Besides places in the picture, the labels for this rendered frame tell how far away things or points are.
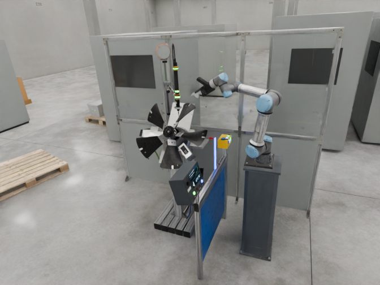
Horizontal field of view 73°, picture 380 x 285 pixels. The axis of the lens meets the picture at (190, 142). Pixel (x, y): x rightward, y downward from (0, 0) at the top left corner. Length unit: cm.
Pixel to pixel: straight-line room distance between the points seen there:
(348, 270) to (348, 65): 294
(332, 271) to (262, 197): 99
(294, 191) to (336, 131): 194
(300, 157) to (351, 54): 212
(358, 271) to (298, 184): 98
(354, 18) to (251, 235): 337
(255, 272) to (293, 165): 121
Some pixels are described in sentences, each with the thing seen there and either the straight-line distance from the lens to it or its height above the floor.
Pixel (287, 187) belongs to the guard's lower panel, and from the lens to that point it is 328.
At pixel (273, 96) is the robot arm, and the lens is 194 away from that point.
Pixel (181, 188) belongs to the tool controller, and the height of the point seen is 119.
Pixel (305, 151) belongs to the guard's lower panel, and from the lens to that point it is 305.
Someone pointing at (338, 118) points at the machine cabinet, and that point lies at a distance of 489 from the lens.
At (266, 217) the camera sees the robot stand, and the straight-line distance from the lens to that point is 251.
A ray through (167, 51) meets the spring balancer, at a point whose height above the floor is 189.
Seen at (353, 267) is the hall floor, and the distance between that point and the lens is 307.
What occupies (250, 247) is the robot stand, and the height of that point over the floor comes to 11.
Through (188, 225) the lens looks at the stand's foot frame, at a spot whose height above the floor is 8.
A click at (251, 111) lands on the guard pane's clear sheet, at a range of 293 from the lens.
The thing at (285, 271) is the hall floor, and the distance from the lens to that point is 281.
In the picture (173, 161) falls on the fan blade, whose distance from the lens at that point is 239.
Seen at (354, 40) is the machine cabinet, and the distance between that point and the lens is 466.
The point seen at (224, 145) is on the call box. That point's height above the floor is 102.
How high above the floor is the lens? 212
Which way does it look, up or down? 24 degrees down
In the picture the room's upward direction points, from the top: 3 degrees counter-clockwise
